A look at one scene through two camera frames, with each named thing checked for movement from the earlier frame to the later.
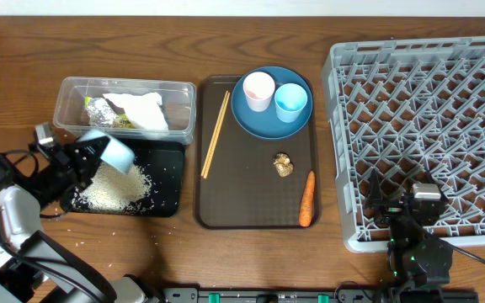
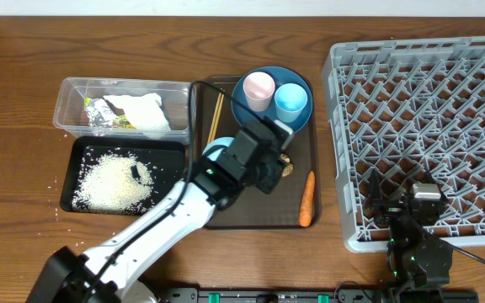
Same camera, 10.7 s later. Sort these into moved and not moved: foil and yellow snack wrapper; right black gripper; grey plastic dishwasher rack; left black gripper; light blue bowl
Moved: left black gripper; light blue bowl
Not moved: right black gripper; grey plastic dishwasher rack; foil and yellow snack wrapper
